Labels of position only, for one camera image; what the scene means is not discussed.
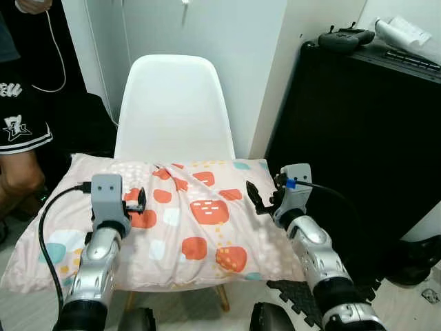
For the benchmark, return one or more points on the robot leg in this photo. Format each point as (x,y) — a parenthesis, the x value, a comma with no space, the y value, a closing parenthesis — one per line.
(138,321)
(271,318)

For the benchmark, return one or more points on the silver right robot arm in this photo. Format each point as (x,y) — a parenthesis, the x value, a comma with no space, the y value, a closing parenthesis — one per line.
(318,255)

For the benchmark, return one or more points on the small white printed card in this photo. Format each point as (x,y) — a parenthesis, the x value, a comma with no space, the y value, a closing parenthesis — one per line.
(431,297)

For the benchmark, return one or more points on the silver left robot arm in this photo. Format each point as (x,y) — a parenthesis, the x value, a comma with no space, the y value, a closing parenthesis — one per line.
(93,265)

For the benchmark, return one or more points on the black foam floor mat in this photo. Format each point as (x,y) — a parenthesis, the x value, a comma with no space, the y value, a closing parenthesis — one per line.
(293,293)

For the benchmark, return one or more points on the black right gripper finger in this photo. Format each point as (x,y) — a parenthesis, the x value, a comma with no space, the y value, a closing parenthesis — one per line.
(256,200)

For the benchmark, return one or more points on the robot left leg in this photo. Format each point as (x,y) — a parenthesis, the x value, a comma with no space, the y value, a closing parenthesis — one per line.
(138,321)

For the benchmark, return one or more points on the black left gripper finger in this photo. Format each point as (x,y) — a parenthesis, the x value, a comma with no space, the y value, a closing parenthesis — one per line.
(142,200)

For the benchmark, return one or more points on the person's hand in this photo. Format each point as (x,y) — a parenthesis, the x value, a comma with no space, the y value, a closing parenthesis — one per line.
(33,5)

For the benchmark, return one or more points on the robot right leg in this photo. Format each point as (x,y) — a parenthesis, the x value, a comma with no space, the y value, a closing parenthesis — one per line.
(271,318)

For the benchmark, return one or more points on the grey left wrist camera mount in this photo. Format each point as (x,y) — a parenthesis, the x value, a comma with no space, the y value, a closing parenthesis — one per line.
(107,196)

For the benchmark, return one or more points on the black shoe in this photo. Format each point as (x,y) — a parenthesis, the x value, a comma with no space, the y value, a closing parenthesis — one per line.
(413,262)

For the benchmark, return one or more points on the black cabinet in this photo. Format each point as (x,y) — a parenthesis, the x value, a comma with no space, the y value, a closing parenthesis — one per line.
(358,131)

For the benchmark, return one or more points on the person in black shorts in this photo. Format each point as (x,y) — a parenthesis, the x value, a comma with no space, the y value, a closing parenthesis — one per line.
(17,117)

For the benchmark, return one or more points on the black remote controller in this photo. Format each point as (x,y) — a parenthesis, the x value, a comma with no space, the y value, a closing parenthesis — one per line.
(344,38)

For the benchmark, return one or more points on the pink patterned pillow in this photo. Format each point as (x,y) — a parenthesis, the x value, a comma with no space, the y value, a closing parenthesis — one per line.
(200,234)

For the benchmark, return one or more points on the white plastic packet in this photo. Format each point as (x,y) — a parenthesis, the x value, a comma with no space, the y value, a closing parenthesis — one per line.
(406,31)

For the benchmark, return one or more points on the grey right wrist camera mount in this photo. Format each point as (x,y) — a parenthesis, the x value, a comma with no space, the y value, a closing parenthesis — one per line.
(298,196)

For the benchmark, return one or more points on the white plastic chair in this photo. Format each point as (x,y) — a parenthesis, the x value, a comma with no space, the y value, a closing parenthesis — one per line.
(176,110)

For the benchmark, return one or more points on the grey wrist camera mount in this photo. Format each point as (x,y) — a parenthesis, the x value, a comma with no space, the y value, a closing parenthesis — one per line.
(107,196)
(298,196)

